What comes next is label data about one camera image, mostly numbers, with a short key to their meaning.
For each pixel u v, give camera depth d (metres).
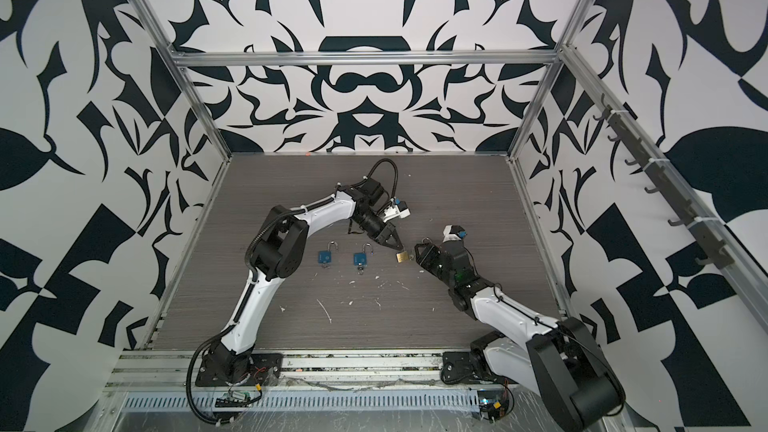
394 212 0.90
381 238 0.85
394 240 0.91
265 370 0.73
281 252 0.60
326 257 0.92
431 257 0.78
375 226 0.87
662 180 0.55
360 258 0.92
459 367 0.74
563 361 0.42
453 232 0.81
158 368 0.76
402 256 0.92
